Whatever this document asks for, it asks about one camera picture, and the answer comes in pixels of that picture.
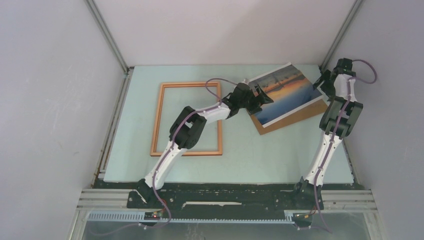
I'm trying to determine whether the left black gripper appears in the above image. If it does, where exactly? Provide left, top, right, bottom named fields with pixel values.
left=237, top=84, right=272, bottom=115

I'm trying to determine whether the brown cardboard backing board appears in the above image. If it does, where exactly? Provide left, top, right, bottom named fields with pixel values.
left=250, top=99, right=328, bottom=135

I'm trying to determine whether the sunset photo print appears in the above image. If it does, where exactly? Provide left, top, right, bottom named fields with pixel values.
left=248, top=62, right=325, bottom=127

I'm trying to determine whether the wooden picture frame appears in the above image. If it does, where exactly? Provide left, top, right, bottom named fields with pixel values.
left=150, top=81, right=223, bottom=157

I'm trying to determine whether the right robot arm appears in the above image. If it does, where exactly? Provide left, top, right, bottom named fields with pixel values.
left=290, top=58, right=363, bottom=209

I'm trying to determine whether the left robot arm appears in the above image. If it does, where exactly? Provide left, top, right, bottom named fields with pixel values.
left=135, top=82, right=274, bottom=208

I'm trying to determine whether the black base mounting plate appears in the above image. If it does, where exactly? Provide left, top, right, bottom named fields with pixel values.
left=126, top=183, right=324, bottom=220

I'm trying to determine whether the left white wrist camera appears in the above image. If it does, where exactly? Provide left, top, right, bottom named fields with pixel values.
left=241, top=78, right=250, bottom=85

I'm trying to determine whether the right corner aluminium post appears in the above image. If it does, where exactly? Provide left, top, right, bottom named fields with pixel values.
left=319, top=0, right=365, bottom=72

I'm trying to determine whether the corner aluminium post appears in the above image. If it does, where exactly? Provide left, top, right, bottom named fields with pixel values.
left=84, top=0, right=130, bottom=74
left=319, top=0, right=365, bottom=72

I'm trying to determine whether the left corner aluminium post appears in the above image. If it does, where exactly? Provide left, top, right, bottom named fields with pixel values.
left=84, top=0, right=130, bottom=74

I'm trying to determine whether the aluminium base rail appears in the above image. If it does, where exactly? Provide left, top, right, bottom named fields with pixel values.
left=76, top=189, right=377, bottom=223

